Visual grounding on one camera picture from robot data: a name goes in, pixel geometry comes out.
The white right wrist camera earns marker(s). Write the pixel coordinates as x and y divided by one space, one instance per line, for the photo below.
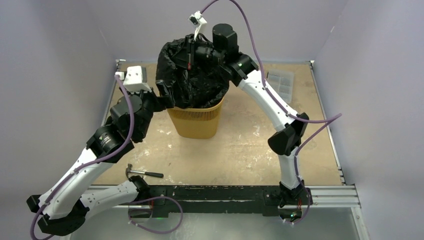
198 22

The black handled hammer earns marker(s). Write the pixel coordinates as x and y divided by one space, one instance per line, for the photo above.
129 170

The aluminium frame rail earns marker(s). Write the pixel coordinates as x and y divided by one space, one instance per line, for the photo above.
335 196

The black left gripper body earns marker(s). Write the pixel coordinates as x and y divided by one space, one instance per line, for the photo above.
158 103

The yellow plastic trash bin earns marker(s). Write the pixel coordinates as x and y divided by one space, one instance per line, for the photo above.
196 123

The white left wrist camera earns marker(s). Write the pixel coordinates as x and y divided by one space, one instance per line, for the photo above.
135 79

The clear plastic screw box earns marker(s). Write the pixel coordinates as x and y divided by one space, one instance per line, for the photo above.
282 82

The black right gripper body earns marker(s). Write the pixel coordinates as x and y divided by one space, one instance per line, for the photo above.
197 52

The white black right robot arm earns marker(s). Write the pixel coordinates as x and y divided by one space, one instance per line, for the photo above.
247 74

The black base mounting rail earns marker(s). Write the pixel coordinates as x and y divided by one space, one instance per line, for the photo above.
267 200

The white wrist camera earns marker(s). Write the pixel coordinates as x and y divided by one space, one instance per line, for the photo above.
198 22
135 79

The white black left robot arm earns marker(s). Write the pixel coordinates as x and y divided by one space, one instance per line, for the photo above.
66 206

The black plastic trash bag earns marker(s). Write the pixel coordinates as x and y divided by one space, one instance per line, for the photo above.
200 87

